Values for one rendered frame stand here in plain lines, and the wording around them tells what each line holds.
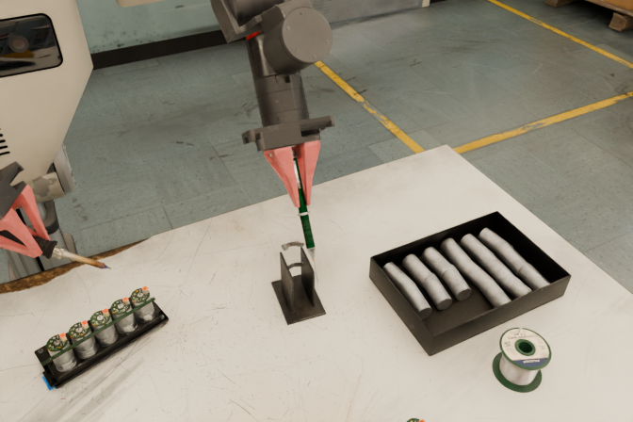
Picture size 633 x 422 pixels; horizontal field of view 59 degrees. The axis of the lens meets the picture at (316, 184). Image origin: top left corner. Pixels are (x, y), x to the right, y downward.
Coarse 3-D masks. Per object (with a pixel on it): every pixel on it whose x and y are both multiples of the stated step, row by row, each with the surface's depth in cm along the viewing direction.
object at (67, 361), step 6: (54, 342) 68; (54, 354) 68; (66, 354) 69; (72, 354) 70; (54, 360) 69; (60, 360) 68; (66, 360) 69; (72, 360) 70; (60, 366) 69; (66, 366) 69; (72, 366) 70
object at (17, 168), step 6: (6, 168) 69; (12, 168) 68; (18, 168) 69; (0, 174) 68; (6, 174) 66; (12, 174) 68; (0, 180) 66; (6, 180) 66; (12, 180) 68; (0, 186) 65
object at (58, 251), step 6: (54, 252) 71; (60, 252) 71; (66, 252) 71; (72, 252) 72; (60, 258) 71; (72, 258) 71; (78, 258) 72; (84, 258) 72; (90, 264) 72; (96, 264) 72; (102, 264) 72
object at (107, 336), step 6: (102, 318) 71; (96, 330) 71; (108, 330) 72; (114, 330) 73; (96, 336) 72; (102, 336) 72; (108, 336) 72; (114, 336) 73; (102, 342) 72; (108, 342) 73
